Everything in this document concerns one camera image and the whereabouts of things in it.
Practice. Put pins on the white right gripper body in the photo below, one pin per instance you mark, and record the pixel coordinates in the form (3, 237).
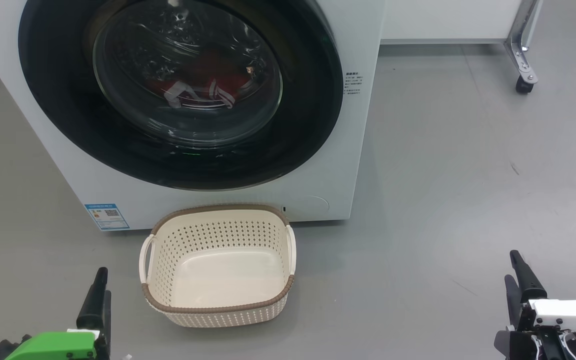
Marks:
(568, 312)

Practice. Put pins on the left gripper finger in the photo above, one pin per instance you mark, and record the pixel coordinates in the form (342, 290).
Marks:
(93, 310)
(105, 330)

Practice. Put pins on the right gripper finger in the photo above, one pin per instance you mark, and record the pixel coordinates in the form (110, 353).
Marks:
(513, 300)
(529, 285)

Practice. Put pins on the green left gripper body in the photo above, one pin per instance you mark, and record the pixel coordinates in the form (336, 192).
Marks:
(53, 347)

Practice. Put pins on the round black glass washer door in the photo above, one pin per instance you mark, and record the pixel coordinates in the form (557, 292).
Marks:
(58, 100)

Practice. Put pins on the red jersey white lettering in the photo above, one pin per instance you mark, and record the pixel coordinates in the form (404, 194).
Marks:
(218, 67)

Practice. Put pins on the cream perforated basket brown rim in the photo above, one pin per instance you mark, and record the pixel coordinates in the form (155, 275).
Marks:
(228, 280)

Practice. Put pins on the white front-load washing machine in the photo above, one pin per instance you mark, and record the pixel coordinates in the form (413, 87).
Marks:
(348, 150)

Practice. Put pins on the blue energy label sticker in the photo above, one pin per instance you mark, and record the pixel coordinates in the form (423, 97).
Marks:
(107, 216)

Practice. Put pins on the black caster wheel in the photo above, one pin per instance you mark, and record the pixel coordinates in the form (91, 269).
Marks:
(524, 86)

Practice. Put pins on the metal cart leg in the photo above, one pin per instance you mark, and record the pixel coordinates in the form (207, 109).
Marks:
(520, 40)

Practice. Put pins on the small printed text sticker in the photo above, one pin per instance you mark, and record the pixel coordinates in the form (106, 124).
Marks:
(353, 83)

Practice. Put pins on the white cabinet panel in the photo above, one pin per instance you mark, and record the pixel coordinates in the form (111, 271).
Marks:
(443, 20)

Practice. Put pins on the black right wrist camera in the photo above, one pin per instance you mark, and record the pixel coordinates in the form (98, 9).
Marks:
(513, 345)

